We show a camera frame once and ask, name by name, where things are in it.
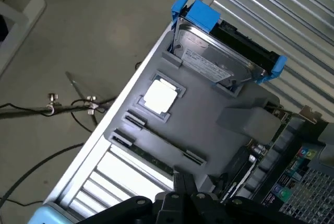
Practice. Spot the grey plastic parts rack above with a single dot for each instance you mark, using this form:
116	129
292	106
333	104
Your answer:
198	119

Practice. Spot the white furniture leg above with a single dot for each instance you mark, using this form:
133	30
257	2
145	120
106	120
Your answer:
31	12

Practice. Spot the silver CPU chip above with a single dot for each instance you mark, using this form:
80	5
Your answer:
160	94

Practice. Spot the blue plastic block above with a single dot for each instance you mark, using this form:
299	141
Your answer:
44	216

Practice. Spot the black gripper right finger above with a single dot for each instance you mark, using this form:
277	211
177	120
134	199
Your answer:
203	208

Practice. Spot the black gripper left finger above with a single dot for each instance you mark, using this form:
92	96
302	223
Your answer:
169	208

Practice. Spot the open metal PC case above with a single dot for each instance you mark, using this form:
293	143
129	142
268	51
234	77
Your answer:
310	195

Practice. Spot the hard disk with blue bracket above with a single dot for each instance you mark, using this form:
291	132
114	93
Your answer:
208	57

